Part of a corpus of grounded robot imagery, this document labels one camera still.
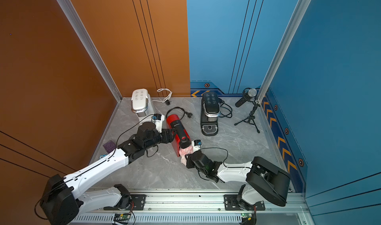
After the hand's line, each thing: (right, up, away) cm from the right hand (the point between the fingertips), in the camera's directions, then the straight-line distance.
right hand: (185, 157), depth 84 cm
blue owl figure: (-50, -1, +4) cm, 50 cm away
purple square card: (-46, +5, +5) cm, 47 cm away
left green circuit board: (-30, -26, -12) cm, 41 cm away
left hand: (-6, +17, -5) cm, 18 cm away
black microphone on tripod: (+38, +36, +6) cm, 53 cm away
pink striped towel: (-1, +3, -2) cm, 4 cm away
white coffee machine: (-26, +30, +3) cm, 40 cm away
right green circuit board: (+32, -25, -12) cm, 42 cm away
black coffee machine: (+14, +26, -1) cm, 29 cm away
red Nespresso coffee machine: (-1, +12, -8) cm, 15 cm away
